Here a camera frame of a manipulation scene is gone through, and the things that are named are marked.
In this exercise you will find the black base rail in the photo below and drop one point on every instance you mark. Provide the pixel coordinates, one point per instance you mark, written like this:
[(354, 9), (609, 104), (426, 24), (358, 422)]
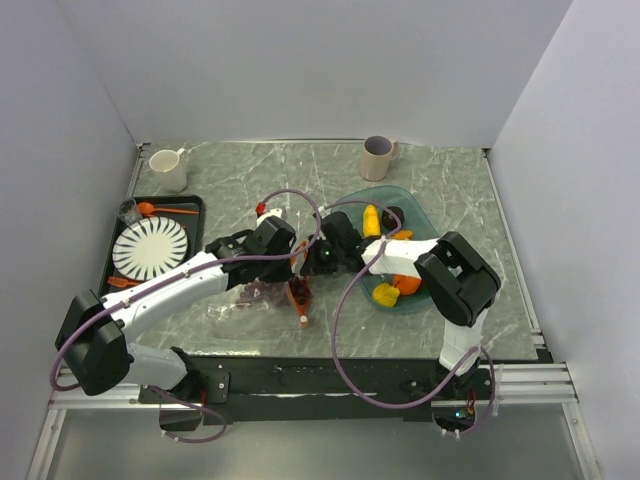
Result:
[(243, 388)]

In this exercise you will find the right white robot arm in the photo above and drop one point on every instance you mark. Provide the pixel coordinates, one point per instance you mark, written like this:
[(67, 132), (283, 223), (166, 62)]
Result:
[(461, 284)]

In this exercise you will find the yellow lemon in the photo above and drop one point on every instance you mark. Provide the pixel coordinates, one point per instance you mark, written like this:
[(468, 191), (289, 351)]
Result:
[(385, 295)]

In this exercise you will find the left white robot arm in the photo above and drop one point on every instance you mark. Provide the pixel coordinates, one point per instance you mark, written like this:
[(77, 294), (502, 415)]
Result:
[(98, 338)]

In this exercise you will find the striped white plate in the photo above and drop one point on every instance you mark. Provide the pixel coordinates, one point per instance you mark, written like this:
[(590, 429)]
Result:
[(150, 248)]

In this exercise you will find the dark purple plum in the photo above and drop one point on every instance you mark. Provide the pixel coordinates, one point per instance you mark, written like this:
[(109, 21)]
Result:
[(392, 217)]

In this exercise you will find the teal plastic tray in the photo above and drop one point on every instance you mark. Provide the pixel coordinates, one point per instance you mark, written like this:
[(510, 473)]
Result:
[(415, 220)]

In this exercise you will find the orange plastic fork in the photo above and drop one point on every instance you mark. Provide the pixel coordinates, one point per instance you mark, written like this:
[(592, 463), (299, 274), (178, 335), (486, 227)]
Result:
[(121, 282)]

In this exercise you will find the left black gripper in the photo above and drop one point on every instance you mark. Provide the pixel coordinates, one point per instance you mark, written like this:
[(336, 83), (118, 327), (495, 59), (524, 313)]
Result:
[(282, 275)]

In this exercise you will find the white cup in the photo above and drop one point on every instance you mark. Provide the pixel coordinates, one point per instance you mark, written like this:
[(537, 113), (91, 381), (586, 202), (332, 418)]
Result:
[(169, 169)]

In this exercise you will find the clear zip top bag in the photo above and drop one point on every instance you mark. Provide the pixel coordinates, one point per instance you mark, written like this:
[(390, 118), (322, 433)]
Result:
[(254, 316)]

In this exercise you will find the yellow squash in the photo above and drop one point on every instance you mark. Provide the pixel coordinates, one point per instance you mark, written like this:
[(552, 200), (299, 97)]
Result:
[(371, 226)]

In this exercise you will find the orange ginger root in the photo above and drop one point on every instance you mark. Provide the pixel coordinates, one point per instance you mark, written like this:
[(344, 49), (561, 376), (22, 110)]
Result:
[(402, 235)]

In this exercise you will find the orange plastic spoon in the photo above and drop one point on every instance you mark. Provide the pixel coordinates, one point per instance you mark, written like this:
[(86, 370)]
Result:
[(149, 209)]

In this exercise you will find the clear plastic glass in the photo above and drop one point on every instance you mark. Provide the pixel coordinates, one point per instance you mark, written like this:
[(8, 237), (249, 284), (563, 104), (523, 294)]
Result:
[(128, 212)]

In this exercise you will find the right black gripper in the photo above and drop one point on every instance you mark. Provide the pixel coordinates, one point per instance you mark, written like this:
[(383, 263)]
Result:
[(313, 265)]

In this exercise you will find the beige mug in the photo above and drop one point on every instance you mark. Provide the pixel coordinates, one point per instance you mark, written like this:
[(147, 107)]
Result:
[(378, 152)]

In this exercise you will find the purple grape bunch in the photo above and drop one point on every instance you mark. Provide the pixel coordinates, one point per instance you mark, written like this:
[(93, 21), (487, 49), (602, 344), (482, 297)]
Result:
[(277, 294)]

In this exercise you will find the orange tangerine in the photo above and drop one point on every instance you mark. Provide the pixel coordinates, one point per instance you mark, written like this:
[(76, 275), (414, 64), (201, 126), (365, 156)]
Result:
[(406, 285)]

